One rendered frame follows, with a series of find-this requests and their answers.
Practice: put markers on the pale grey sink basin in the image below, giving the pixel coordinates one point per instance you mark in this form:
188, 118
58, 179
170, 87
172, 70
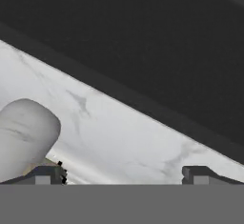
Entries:
25, 135

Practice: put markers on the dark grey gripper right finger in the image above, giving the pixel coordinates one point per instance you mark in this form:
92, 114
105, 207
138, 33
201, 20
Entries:
197, 171

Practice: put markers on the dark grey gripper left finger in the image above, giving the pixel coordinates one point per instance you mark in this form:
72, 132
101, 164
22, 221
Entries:
47, 172

